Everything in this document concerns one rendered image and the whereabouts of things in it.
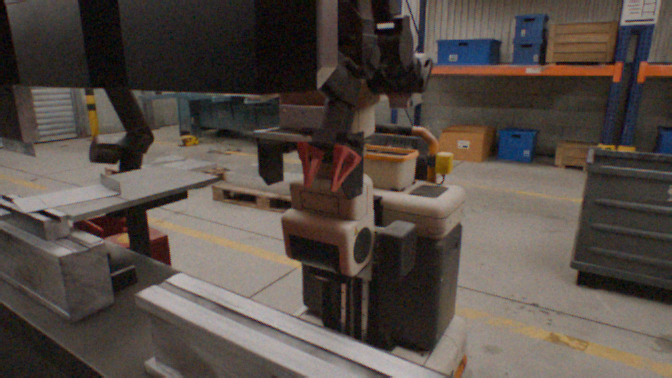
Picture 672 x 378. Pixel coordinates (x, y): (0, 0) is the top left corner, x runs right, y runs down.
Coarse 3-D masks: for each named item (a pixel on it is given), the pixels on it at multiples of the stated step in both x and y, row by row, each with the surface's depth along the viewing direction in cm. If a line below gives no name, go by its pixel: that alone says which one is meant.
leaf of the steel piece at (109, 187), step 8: (104, 176) 70; (104, 184) 71; (112, 184) 68; (56, 192) 67; (64, 192) 67; (72, 192) 67; (80, 192) 67; (88, 192) 67; (96, 192) 67; (104, 192) 67; (112, 192) 67; (120, 192) 67; (40, 200) 63; (48, 200) 63; (56, 200) 63; (64, 200) 63; (72, 200) 63; (80, 200) 63; (88, 200) 63
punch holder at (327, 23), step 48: (144, 0) 30; (192, 0) 27; (240, 0) 25; (288, 0) 27; (336, 0) 31; (144, 48) 31; (192, 48) 28; (240, 48) 26; (288, 48) 28; (336, 48) 32
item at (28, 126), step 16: (0, 96) 55; (16, 96) 53; (0, 112) 56; (16, 112) 53; (32, 112) 54; (0, 128) 57; (16, 128) 54; (32, 128) 55; (16, 144) 58; (32, 144) 55
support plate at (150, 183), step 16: (112, 176) 78; (128, 176) 78; (144, 176) 78; (160, 176) 78; (176, 176) 78; (192, 176) 78; (208, 176) 78; (32, 192) 68; (48, 192) 68; (128, 192) 68; (144, 192) 68; (160, 192) 68; (176, 192) 71; (64, 208) 60; (80, 208) 60; (96, 208) 60; (112, 208) 62
